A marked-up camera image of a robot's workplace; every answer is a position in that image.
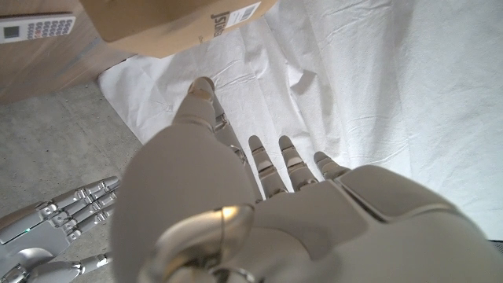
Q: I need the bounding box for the brown cardboard packing box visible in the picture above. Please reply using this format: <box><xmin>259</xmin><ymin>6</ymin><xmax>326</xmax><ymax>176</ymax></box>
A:
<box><xmin>78</xmin><ymin>0</ymin><xmax>278</xmax><ymax>59</ymax></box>

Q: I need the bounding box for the white mini calculator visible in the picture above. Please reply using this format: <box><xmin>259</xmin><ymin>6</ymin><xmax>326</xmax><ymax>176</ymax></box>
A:
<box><xmin>0</xmin><ymin>13</ymin><xmax>77</xmax><ymax>45</ymax></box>

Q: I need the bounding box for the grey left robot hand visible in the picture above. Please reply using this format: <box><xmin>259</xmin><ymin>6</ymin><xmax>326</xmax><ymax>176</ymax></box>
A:
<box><xmin>109</xmin><ymin>76</ymin><xmax>503</xmax><ymax>283</ymax></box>

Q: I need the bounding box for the white curtain backdrop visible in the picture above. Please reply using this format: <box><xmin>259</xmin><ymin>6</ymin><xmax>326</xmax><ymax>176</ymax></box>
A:
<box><xmin>97</xmin><ymin>0</ymin><xmax>503</xmax><ymax>241</ymax></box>

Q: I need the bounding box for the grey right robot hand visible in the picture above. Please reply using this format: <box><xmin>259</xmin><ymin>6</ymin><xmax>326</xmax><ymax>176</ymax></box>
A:
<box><xmin>0</xmin><ymin>175</ymin><xmax>121</xmax><ymax>283</ymax></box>

